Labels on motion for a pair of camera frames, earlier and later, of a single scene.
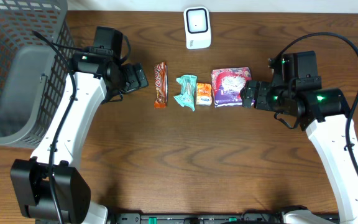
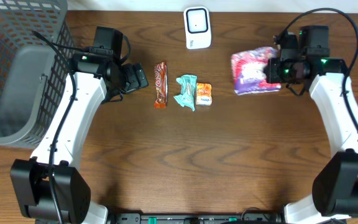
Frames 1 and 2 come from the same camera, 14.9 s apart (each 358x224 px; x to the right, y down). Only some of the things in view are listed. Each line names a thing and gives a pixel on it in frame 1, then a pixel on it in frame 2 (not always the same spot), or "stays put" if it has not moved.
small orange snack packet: x=204 y=94 stays put
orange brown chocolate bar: x=161 y=79 stays put
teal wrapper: x=188 y=86 stays put
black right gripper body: x=271 y=97 → x=282 y=71
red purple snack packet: x=227 y=83 → x=248 y=71
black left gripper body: x=134 y=78 stays put
